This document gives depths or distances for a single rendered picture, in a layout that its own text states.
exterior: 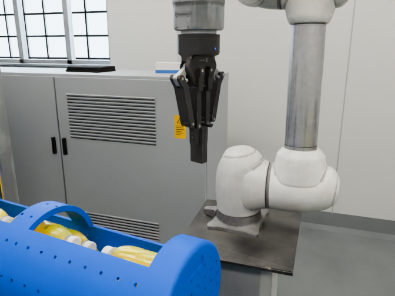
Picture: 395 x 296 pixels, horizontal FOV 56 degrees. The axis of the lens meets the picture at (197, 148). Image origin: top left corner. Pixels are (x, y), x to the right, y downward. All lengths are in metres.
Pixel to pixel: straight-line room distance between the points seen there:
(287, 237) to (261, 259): 0.15
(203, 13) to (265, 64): 2.75
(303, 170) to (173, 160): 1.31
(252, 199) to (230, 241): 0.15
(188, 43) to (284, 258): 0.75
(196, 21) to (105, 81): 1.85
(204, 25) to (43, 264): 0.60
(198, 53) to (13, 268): 0.63
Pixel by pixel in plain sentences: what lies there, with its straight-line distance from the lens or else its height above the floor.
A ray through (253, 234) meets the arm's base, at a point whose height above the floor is 1.03.
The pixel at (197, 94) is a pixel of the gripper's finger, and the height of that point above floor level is 1.55.
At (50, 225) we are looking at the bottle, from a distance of 1.02.
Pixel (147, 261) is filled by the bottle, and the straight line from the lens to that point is 0.83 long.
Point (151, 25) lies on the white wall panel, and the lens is 3.36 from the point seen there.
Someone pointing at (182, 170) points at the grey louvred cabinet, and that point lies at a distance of 2.34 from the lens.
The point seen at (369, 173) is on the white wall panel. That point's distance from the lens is 3.53.
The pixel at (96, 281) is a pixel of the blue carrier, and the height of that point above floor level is 1.18.
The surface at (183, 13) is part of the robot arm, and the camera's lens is 0.65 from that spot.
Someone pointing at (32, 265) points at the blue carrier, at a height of 1.16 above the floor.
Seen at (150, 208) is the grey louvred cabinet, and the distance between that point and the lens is 2.54.
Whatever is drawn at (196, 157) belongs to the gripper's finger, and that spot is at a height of 1.42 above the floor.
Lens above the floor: 1.63
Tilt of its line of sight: 16 degrees down
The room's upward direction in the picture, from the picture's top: straight up
